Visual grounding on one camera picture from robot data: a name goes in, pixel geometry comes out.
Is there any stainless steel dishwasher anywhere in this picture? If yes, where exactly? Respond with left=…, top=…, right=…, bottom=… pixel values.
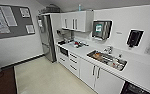
left=119, top=81, right=150, bottom=94

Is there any dish rack with utensils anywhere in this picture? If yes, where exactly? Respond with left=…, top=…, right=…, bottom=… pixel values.
left=65, top=39, right=90, bottom=49

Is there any black built-in microwave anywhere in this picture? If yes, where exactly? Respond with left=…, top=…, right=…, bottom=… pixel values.
left=59, top=46, right=69, bottom=58

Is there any white wide drawer unit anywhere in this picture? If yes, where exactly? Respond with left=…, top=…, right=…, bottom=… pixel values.
left=68, top=51, right=82, bottom=78

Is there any black coffee maker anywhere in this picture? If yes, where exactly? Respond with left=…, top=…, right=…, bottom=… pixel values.
left=56, top=29, right=67, bottom=43

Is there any white drawer under microwave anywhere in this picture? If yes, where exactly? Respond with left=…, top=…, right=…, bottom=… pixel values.
left=57, top=54, right=70, bottom=70

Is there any bowl with orange food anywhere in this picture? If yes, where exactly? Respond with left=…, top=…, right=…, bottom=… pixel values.
left=93, top=52, right=103, bottom=60

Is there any stainless steel refrigerator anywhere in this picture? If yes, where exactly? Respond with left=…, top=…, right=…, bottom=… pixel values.
left=36, top=13, right=58, bottom=63

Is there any grey paper towel dispenser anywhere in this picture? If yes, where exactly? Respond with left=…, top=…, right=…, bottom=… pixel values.
left=91, top=19, right=114, bottom=42

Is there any chrome sink faucet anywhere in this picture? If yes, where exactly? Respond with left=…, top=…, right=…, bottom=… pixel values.
left=103, top=45, right=114, bottom=55

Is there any white two-door sink cabinet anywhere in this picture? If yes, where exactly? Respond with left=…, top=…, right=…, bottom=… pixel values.
left=79, top=58, right=125, bottom=94

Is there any grey clutter on refrigerator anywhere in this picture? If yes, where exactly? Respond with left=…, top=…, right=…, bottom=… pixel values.
left=45, top=3, right=61, bottom=14

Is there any small chrome counter knob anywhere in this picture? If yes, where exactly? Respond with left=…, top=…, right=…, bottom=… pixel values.
left=119, top=53, right=124, bottom=59

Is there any stainless steel sink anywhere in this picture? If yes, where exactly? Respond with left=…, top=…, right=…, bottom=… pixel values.
left=86, top=49, right=129, bottom=72

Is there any small white paper sheet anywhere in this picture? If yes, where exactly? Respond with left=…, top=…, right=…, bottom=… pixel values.
left=19, top=7, right=31, bottom=18
left=25, top=24, right=35, bottom=34

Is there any tall white paper sheet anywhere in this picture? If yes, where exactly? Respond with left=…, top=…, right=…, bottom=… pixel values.
left=0, top=5, right=18, bottom=27

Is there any white two-door wall cabinet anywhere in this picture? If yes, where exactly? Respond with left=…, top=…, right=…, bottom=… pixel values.
left=60, top=10, right=95, bottom=33

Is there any bottle on wall cabinet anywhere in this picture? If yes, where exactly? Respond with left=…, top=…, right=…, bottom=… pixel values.
left=78, top=3, right=82, bottom=12

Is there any small white wall label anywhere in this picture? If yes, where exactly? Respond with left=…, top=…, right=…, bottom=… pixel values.
left=115, top=30, right=124, bottom=35

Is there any black wall soap dispenser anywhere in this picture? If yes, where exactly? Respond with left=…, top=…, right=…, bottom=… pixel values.
left=126, top=28, right=145, bottom=49

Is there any framed wall board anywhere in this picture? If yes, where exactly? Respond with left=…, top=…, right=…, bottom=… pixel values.
left=0, top=3, right=36, bottom=41

